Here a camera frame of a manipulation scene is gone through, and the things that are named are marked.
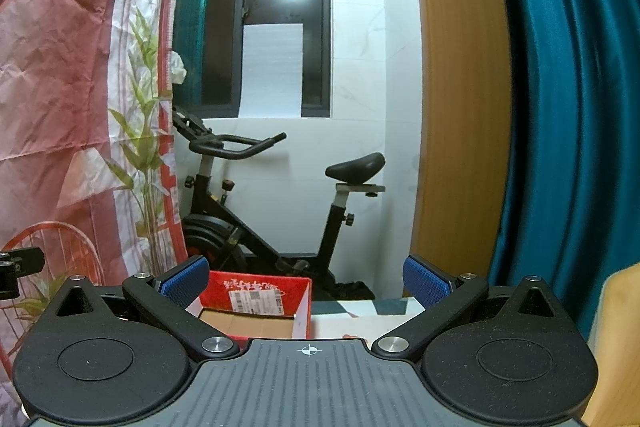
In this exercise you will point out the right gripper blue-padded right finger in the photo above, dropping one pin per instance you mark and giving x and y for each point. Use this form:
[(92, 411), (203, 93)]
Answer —
[(444, 298)]

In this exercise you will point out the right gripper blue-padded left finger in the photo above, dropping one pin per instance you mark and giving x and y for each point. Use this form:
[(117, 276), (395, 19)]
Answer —
[(162, 301)]

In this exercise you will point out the white patterned tablecloth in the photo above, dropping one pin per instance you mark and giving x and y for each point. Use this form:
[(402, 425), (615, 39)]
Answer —
[(366, 319)]

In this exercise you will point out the red strawberry cardboard box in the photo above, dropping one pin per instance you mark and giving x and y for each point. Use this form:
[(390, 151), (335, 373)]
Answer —
[(246, 306)]

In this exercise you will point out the yellow wooden chair back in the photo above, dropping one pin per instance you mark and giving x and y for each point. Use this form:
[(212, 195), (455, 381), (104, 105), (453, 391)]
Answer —
[(614, 341)]

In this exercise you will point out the white foam sheet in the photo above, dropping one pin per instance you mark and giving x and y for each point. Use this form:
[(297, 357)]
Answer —
[(272, 71)]

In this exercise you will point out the red printed backdrop sheet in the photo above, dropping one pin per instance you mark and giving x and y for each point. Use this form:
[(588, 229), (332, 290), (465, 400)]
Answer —
[(88, 169)]

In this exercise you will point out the teal curtain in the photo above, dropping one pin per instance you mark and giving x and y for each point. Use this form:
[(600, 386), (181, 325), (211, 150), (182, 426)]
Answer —
[(571, 210)]

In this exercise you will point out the wooden door frame panel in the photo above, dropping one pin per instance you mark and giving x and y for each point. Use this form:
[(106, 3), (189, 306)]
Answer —
[(466, 132)]

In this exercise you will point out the dark window with frame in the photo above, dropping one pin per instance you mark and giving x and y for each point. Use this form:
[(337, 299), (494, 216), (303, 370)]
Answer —
[(208, 36)]

